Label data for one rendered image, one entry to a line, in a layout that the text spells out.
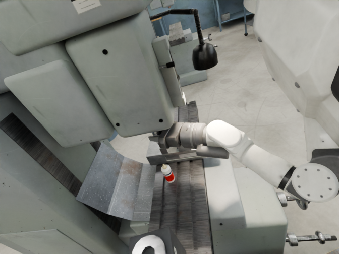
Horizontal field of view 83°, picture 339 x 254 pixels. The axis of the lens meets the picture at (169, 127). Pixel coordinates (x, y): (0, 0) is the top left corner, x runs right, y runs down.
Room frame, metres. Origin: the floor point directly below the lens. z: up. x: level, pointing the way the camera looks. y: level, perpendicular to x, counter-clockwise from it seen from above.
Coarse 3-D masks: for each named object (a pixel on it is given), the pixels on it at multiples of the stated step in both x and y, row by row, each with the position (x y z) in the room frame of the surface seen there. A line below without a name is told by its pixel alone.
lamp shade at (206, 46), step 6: (204, 42) 0.54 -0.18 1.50; (198, 48) 0.53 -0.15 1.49; (204, 48) 0.51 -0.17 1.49; (210, 48) 0.51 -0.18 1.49; (192, 54) 0.54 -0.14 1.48; (198, 54) 0.52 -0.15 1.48; (204, 54) 0.51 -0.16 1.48; (210, 54) 0.51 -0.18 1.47; (216, 54) 0.52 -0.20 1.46; (192, 60) 0.54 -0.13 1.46; (198, 60) 0.51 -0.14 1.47; (204, 60) 0.50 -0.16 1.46; (210, 60) 0.50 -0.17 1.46; (216, 60) 0.51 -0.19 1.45; (198, 66) 0.52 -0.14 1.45; (204, 66) 0.50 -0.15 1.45; (210, 66) 0.50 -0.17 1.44
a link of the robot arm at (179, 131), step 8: (176, 128) 0.53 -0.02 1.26; (184, 128) 0.49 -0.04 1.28; (192, 128) 0.48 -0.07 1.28; (160, 136) 0.52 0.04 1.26; (168, 136) 0.51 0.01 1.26; (176, 136) 0.49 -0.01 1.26; (184, 136) 0.47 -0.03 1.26; (160, 144) 0.50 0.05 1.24; (168, 144) 0.50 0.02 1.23; (176, 144) 0.49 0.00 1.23; (184, 144) 0.47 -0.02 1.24; (192, 144) 0.45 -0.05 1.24
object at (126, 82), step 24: (120, 24) 0.47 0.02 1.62; (144, 24) 0.53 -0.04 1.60; (72, 48) 0.50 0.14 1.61; (96, 48) 0.48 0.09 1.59; (120, 48) 0.47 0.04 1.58; (144, 48) 0.47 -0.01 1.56; (96, 72) 0.49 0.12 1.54; (120, 72) 0.48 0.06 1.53; (144, 72) 0.46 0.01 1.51; (96, 96) 0.50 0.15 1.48; (120, 96) 0.48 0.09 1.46; (144, 96) 0.47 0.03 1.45; (168, 96) 0.52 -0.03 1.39; (120, 120) 0.49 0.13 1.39; (144, 120) 0.48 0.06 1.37; (168, 120) 0.46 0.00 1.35
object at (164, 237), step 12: (168, 228) 0.27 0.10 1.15; (132, 240) 0.27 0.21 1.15; (144, 240) 0.25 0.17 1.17; (156, 240) 0.24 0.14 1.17; (168, 240) 0.24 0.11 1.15; (132, 252) 0.24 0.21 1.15; (144, 252) 0.23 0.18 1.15; (156, 252) 0.22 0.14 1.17; (168, 252) 0.21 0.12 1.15; (180, 252) 0.24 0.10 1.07
